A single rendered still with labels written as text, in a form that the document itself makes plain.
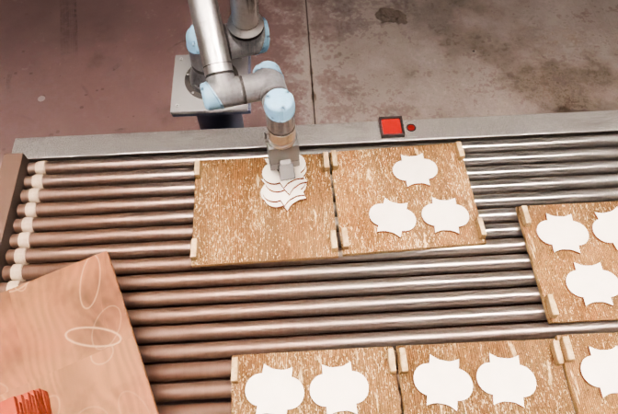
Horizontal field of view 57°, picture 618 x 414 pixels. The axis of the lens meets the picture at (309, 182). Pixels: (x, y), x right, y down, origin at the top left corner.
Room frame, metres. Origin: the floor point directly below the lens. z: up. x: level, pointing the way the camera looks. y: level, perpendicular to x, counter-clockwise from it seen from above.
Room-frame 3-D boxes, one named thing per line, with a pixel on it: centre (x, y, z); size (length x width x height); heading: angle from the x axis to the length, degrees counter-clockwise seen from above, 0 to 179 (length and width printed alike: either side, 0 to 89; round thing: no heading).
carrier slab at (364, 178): (0.85, -0.28, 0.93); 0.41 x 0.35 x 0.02; 95
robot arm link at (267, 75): (1.00, 0.12, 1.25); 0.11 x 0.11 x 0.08; 16
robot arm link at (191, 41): (1.35, 0.33, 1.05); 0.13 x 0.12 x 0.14; 106
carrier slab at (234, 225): (0.81, 0.13, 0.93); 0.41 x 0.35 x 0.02; 94
